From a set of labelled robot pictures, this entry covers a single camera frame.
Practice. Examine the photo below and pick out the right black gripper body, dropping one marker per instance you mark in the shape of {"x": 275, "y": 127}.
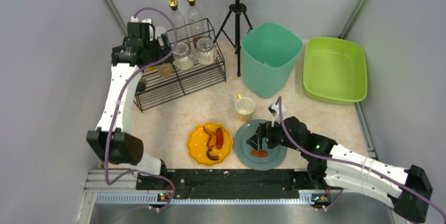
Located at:
{"x": 264, "y": 135}

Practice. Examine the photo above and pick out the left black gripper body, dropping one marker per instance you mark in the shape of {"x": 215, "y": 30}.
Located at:
{"x": 162, "y": 46}

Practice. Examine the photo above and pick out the grey-blue plate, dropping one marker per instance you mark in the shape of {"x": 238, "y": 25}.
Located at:
{"x": 243, "y": 150}

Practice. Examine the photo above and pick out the blue label jar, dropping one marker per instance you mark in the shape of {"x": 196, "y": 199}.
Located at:
{"x": 159, "y": 31}

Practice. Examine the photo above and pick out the pink lid spice jar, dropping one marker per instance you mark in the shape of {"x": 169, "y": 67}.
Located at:
{"x": 165, "y": 70}

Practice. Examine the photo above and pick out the oil bottle gold cap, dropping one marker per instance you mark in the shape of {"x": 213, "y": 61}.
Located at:
{"x": 179, "y": 22}
{"x": 196, "y": 23}

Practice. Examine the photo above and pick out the large clear glass jar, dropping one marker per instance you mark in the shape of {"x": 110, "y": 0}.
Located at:
{"x": 182, "y": 57}

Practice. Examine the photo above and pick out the black lid spice jar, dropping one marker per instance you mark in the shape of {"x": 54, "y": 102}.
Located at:
{"x": 141, "y": 86}

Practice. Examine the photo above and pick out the cream yellow mug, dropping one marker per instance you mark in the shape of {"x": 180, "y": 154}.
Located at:
{"x": 245, "y": 107}

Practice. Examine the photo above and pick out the yellow scalloped plate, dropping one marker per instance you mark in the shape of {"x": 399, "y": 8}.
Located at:
{"x": 197, "y": 144}

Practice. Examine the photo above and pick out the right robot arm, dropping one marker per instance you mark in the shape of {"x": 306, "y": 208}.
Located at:
{"x": 330, "y": 164}

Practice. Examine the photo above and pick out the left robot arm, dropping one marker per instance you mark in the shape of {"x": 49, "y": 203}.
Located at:
{"x": 111, "y": 140}

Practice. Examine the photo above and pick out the orange fried piece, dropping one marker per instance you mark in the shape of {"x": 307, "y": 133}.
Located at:
{"x": 259, "y": 154}

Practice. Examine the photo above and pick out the red sausage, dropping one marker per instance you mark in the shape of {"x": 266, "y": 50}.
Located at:
{"x": 219, "y": 138}

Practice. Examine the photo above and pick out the teal plastic bin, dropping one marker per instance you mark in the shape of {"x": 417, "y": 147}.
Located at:
{"x": 268, "y": 55}

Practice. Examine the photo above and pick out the green plastic tub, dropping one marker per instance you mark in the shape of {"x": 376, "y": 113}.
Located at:
{"x": 335, "y": 71}

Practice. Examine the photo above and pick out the black tripod stand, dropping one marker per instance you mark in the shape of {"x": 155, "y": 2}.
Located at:
{"x": 238, "y": 9}

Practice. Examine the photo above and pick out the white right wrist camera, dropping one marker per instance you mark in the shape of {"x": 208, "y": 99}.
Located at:
{"x": 278, "y": 113}

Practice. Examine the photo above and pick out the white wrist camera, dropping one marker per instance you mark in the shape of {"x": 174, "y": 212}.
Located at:
{"x": 278, "y": 113}
{"x": 141, "y": 28}

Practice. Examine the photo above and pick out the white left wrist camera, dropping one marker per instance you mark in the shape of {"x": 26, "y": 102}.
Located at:
{"x": 141, "y": 28}

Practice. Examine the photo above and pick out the black wire rack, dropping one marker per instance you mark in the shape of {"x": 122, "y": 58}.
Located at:
{"x": 159, "y": 89}

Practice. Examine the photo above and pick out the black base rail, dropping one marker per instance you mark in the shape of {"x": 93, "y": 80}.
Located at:
{"x": 220, "y": 187}

